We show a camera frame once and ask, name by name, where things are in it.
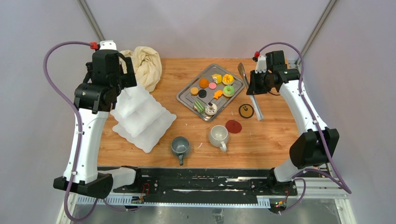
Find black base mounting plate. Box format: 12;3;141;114
92;167;332;205

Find green layered cake slice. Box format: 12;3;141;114
193;99;205;113

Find black round cookie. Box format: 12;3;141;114
198;89;207;98

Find yellow bear face coaster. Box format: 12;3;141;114
239;104;255;119

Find right aluminium frame post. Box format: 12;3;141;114
295;0;338;66

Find yellow orange fruit tart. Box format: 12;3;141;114
222;74;234;85

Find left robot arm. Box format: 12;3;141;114
53;49;143;199

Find metal tongs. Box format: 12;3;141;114
237;63;264;121

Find white ceramic mug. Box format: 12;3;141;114
208;125;229;152

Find orange round cake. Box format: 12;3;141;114
198;78;210;89

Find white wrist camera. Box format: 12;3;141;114
99;40;117;50
255;55;267;73

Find white three-tier dessert stand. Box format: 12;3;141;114
110;84;177;153

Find aluminium side rail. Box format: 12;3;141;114
288;60;349;200

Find grey ceramic mug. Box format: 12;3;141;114
170;136;191;166

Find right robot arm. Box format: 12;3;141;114
247;50;339;195

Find aluminium frame post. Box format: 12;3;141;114
295;0;338;66
77;0;105;41

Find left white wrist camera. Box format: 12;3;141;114
99;40;117;50

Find pink macaron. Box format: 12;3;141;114
208;82;217;90

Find green frosted donut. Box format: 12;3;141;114
222;85;235;97

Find white chocolate donut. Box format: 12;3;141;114
204;102;218;116

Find orange fish pastry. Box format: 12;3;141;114
213;90;223;99

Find yellow cake cube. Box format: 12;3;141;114
212;74;222;84

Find white slotted cable duct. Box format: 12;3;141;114
77;194;271;209

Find left aluminium frame post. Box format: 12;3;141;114
77;0;105;41

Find red round coaster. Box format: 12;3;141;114
225;119;242;133

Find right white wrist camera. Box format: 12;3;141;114
255;55;267;73

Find small orange cookie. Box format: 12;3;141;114
190;87;199;96

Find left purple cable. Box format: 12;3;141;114
42;41;138;222

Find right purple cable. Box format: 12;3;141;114
253;42;353;214

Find beige crumpled cloth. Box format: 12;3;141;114
121;46;162;92

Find purple cable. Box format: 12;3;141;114
42;41;138;222
253;42;353;214

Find stainless steel tray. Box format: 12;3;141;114
176;64;245;122

